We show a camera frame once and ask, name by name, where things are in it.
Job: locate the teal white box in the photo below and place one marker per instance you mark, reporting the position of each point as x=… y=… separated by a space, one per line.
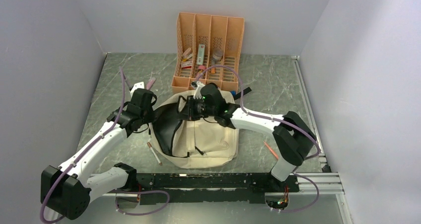
x=200 y=54

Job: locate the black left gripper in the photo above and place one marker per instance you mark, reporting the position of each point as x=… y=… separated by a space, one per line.
x=151 y=116

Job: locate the orange plastic desk organizer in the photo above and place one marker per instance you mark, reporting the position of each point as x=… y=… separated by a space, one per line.
x=215 y=31

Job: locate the pink eraser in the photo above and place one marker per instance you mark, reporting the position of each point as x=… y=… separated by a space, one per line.
x=150 y=83

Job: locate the red white small box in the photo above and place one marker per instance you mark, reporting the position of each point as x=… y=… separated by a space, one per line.
x=186 y=60

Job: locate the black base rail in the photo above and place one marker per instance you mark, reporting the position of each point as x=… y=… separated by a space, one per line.
x=209 y=187

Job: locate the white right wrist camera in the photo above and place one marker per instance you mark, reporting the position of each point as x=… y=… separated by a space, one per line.
x=197 y=86

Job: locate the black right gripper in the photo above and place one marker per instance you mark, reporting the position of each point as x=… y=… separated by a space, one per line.
x=187 y=112

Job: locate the orange pencil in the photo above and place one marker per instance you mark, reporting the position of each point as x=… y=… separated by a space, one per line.
x=271 y=150

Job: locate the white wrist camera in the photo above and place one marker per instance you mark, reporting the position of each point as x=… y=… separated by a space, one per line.
x=197 y=86
x=138 y=85

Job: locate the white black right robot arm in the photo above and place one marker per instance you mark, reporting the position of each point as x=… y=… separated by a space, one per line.
x=291 y=134

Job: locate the beige canvas backpack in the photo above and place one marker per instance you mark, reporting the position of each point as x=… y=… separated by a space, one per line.
x=191 y=144

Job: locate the white brown marker pen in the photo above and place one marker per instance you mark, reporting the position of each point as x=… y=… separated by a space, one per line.
x=154 y=153

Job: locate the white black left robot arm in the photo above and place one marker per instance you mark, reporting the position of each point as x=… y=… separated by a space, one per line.
x=69 y=188

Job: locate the grey glue stick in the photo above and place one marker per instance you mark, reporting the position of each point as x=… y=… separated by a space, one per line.
x=216 y=57

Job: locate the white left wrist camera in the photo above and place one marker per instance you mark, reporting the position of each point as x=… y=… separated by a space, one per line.
x=138 y=85

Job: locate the pink tape roll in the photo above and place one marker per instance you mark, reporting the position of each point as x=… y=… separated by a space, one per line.
x=200 y=72

